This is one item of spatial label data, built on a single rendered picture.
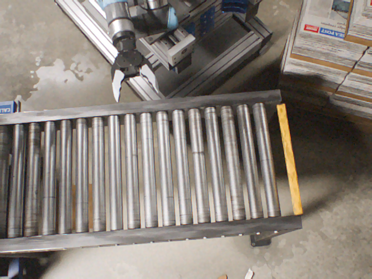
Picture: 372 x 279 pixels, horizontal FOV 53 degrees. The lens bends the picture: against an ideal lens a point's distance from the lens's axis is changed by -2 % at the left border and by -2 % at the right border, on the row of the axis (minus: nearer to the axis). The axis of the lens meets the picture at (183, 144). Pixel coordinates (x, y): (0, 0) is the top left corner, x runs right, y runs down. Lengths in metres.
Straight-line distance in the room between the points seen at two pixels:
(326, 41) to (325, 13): 0.12
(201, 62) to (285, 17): 0.76
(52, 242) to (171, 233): 0.44
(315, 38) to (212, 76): 0.71
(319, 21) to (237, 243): 1.23
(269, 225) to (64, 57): 1.81
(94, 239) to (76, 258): 0.86
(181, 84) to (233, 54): 0.36
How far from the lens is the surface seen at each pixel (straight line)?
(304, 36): 1.73
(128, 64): 1.11
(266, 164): 1.47
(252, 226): 1.42
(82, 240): 1.47
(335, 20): 1.78
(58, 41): 2.78
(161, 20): 1.29
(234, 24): 2.43
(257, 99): 1.55
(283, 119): 1.51
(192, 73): 2.25
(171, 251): 2.21
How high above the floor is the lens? 2.20
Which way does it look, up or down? 73 degrees down
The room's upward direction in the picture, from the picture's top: 7 degrees counter-clockwise
